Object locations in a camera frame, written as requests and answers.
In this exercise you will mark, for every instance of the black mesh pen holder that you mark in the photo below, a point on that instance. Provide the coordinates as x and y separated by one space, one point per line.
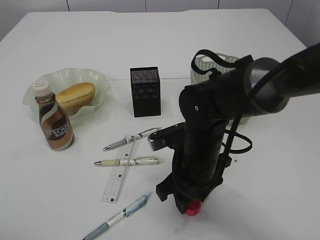
146 91

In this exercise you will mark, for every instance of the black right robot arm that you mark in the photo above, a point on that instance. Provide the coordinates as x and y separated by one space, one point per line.
268 85

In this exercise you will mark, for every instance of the brown Nescafe coffee bottle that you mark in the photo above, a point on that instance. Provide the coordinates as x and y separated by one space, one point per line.
53 120

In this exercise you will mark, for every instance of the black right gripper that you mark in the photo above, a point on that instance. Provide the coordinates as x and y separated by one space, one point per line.
188 184

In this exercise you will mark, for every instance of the pale green plastic basket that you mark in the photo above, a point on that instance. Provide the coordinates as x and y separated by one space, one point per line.
202 67

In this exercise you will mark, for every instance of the beige grip white pen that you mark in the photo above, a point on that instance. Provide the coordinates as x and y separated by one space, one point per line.
144 160

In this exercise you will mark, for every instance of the grey grip white pen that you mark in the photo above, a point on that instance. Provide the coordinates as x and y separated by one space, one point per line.
125 141

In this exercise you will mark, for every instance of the translucent green wavy plate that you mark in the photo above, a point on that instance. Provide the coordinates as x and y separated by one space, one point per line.
61 80

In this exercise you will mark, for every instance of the blue grey ballpoint pen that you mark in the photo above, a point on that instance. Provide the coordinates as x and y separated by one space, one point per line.
124 213

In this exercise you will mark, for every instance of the pink pencil sharpener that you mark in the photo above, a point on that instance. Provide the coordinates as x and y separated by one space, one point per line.
193 208

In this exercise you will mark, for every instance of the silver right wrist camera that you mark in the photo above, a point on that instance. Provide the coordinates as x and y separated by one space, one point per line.
171 137

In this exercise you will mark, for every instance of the sugared bread roll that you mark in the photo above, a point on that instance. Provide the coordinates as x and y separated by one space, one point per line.
77 96

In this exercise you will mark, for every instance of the clear plastic ruler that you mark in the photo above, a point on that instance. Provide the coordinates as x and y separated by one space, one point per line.
118 174

